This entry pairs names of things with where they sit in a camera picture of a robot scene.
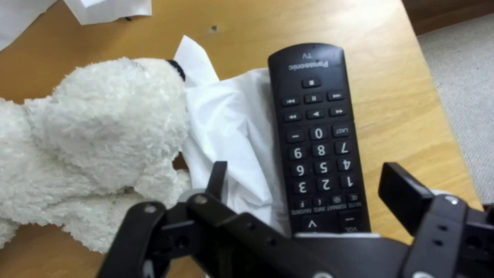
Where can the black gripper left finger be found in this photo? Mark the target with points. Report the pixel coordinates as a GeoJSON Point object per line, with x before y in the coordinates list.
{"type": "Point", "coordinates": [154, 232]}

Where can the light wooden cupboard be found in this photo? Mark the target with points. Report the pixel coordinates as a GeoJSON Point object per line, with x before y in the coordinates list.
{"type": "Point", "coordinates": [385, 102]}

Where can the white fluffy towel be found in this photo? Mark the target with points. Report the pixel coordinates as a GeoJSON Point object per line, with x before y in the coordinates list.
{"type": "Point", "coordinates": [92, 133]}

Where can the black TV remote control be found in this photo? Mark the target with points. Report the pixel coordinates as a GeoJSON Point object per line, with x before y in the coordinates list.
{"type": "Point", "coordinates": [318, 128]}

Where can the white paper towel sheet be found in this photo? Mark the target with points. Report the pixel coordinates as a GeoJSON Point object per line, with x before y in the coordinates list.
{"type": "Point", "coordinates": [231, 118]}

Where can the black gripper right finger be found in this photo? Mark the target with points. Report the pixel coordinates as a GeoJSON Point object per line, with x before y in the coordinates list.
{"type": "Point", "coordinates": [436, 232]}

